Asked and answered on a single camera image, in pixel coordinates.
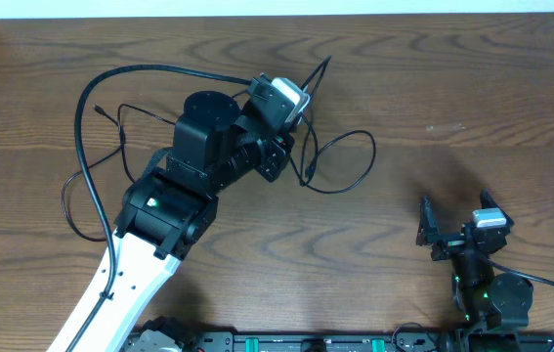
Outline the clear tape piece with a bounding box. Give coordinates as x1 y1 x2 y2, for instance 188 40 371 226
425 123 466 133

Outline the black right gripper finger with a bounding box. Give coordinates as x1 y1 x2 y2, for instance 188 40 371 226
416 196 439 246
479 190 514 226

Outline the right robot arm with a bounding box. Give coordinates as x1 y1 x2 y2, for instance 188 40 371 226
416 191 533 351

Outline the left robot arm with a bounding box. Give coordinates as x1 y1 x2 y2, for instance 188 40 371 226
50 85 309 351

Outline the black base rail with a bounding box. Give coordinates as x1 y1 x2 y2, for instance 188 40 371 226
124 316 554 352

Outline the thin black cable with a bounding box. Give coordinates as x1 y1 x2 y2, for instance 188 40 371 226
288 55 377 196

